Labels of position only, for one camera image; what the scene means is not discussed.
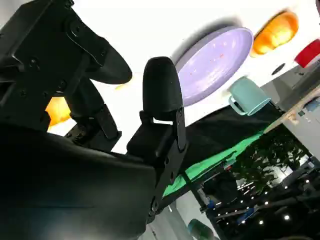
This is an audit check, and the teal container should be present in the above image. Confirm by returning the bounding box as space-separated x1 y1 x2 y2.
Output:
187 218 215 240

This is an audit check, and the pale green mug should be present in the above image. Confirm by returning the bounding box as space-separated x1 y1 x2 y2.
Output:
227 76 272 117

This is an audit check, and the green cloth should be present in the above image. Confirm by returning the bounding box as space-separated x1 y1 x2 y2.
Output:
161 127 270 200

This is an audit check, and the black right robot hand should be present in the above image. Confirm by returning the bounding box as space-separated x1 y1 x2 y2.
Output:
0 0 189 240

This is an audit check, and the orange white toy bread roll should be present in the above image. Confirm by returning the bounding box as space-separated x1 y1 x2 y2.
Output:
251 11 300 58
44 96 73 129

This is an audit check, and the lilac plate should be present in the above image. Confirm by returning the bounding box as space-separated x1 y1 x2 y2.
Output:
174 25 255 108

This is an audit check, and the red cylindrical object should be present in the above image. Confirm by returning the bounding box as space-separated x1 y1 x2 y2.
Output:
294 38 320 69

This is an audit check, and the green leafy plant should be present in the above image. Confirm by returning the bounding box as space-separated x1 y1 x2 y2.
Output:
233 126 312 200

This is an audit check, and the wooden desk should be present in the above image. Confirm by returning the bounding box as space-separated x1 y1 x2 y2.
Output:
264 92 320 134

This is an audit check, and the black cloth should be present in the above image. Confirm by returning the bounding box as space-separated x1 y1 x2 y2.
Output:
180 102 286 176

